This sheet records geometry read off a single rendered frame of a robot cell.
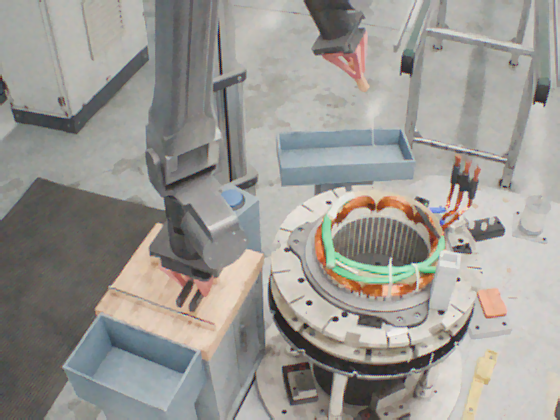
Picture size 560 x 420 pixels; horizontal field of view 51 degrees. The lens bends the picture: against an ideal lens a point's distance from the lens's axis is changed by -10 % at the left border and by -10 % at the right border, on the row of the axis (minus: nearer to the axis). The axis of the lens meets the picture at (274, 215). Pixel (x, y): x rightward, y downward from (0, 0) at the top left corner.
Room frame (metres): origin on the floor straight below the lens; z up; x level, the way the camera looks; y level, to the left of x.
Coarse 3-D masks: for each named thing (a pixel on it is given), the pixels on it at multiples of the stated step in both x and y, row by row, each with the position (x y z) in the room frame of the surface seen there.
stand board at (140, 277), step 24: (144, 264) 0.65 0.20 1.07; (240, 264) 0.65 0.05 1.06; (120, 288) 0.60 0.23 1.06; (144, 288) 0.60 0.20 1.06; (168, 288) 0.60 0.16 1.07; (216, 288) 0.60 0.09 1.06; (240, 288) 0.60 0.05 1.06; (96, 312) 0.56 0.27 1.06; (120, 312) 0.56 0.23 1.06; (144, 312) 0.56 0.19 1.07; (192, 312) 0.56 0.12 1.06; (216, 312) 0.56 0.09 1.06; (168, 336) 0.51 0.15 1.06; (192, 336) 0.51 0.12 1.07; (216, 336) 0.52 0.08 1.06
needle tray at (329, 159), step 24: (288, 144) 0.98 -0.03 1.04; (312, 144) 0.98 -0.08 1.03; (336, 144) 0.99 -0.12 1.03; (360, 144) 0.99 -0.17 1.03; (384, 144) 0.99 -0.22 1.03; (408, 144) 0.94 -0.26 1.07; (288, 168) 0.88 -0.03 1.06; (312, 168) 0.88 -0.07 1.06; (336, 168) 0.88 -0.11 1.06; (360, 168) 0.89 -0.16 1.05; (384, 168) 0.89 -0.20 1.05; (408, 168) 0.89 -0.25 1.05
